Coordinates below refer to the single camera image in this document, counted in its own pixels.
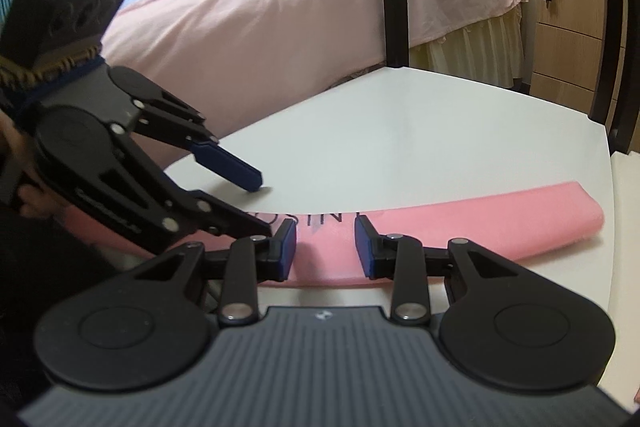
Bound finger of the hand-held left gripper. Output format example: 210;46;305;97
131;91;264;194
165;179;275;240

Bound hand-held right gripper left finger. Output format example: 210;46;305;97
130;219;299;326

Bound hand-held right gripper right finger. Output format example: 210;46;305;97
354;214;538;326

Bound pink towel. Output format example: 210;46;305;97
65;181;607;289

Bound person's left hand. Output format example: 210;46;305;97
16;182;68;220

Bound bed with pink duvet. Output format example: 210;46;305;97
100;0;528;138

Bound cream bed skirt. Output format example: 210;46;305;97
410;12;526;90

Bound wooden drawer cabinet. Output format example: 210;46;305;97
529;0;626;122

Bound white chair with black frame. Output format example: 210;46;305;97
162;0;640;398
600;151;640;408

